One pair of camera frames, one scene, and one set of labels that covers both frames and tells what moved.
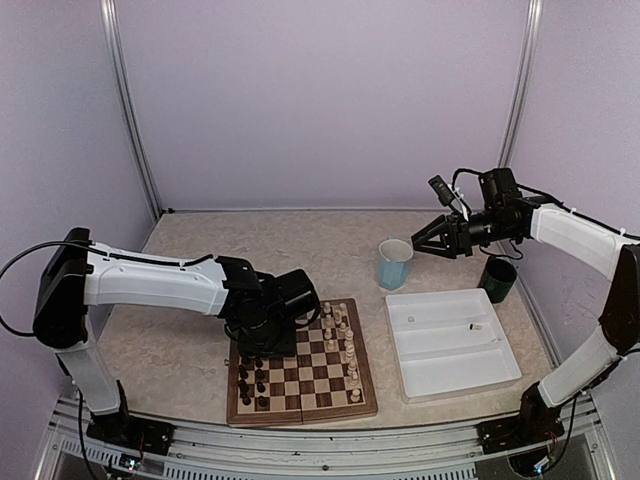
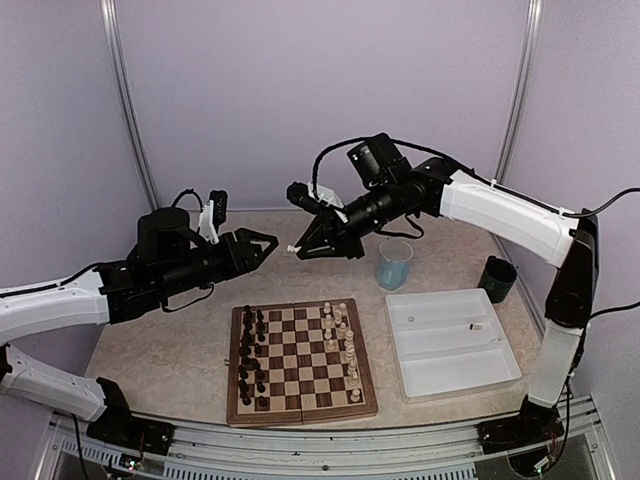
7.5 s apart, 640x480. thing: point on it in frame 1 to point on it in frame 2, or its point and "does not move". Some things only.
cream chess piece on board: x=349 y=356 does not move
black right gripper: x=457 y=233 to x=328 y=228
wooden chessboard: x=328 y=379 does not move
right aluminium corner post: x=530 y=49 does not move
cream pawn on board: x=328 y=322 does not move
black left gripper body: x=267 y=339 to x=226 y=263
